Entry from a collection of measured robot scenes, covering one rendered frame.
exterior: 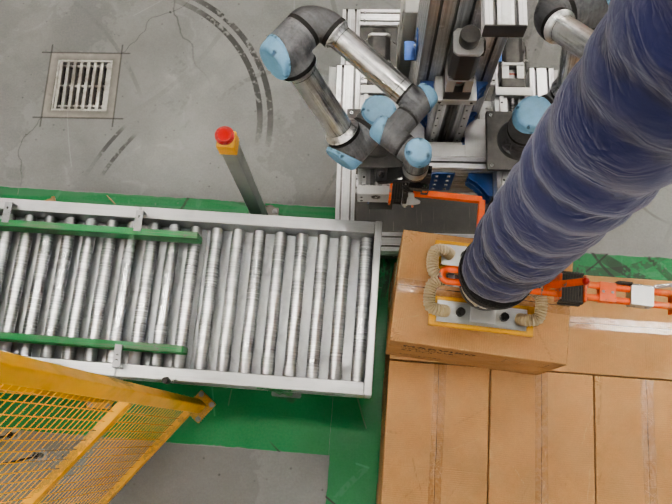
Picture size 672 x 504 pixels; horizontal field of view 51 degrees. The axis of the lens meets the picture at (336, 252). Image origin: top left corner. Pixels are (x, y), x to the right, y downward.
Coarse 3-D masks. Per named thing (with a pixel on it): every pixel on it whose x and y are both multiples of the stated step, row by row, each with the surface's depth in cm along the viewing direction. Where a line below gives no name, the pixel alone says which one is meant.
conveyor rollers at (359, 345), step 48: (0, 240) 294; (48, 240) 294; (240, 240) 292; (0, 288) 291; (96, 288) 288; (144, 288) 287; (192, 288) 287; (336, 288) 285; (96, 336) 283; (288, 336) 281; (336, 336) 279
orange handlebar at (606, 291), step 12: (432, 192) 226; (444, 192) 226; (480, 204) 224; (480, 216) 223; (444, 276) 219; (540, 288) 217; (600, 288) 216; (612, 288) 216; (624, 288) 216; (588, 300) 217; (600, 300) 215; (612, 300) 215; (624, 300) 215
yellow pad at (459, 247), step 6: (438, 240) 234; (450, 246) 233; (456, 246) 233; (462, 246) 233; (456, 252) 232; (462, 252) 230; (444, 258) 232; (456, 258) 232; (444, 264) 232; (450, 264) 231; (456, 264) 231
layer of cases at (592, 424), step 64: (576, 320) 279; (640, 320) 278; (448, 384) 274; (512, 384) 273; (576, 384) 272; (640, 384) 271; (384, 448) 268; (448, 448) 268; (512, 448) 267; (576, 448) 266; (640, 448) 265
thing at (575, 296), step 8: (568, 272) 217; (576, 272) 217; (560, 288) 215; (568, 288) 216; (576, 288) 216; (584, 288) 215; (560, 296) 214; (568, 296) 215; (576, 296) 215; (584, 296) 214; (560, 304) 219; (568, 304) 217; (576, 304) 217
